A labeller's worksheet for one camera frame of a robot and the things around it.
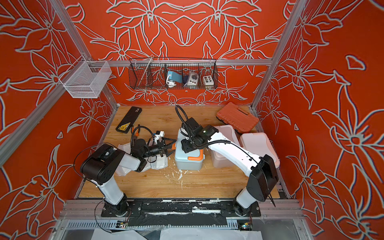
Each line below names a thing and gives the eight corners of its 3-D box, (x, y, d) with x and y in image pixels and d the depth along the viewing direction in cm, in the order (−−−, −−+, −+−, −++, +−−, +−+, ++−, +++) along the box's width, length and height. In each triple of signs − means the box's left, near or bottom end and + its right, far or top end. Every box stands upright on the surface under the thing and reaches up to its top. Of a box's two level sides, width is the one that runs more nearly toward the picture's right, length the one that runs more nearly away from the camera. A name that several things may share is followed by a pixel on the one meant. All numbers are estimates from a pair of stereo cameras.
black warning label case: (115, 131, 106) (114, 129, 104) (132, 107, 121) (131, 105, 119) (127, 133, 104) (126, 131, 103) (142, 109, 120) (142, 107, 118)
